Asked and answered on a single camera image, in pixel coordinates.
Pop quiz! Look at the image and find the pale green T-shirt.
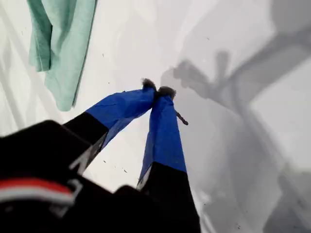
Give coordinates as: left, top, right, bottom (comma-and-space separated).
26, 0, 98, 112

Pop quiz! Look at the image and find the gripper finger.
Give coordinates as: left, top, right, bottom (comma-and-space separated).
62, 78, 157, 149
136, 86, 201, 233

